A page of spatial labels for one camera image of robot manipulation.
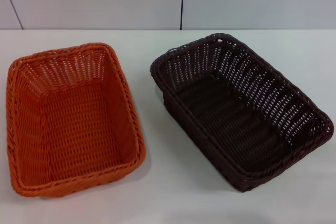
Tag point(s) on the dark brown woven basket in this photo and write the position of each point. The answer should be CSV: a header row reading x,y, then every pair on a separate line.
x,y
236,119

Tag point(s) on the orange woven plastic basket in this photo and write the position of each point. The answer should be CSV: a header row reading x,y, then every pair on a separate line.
x,y
78,119

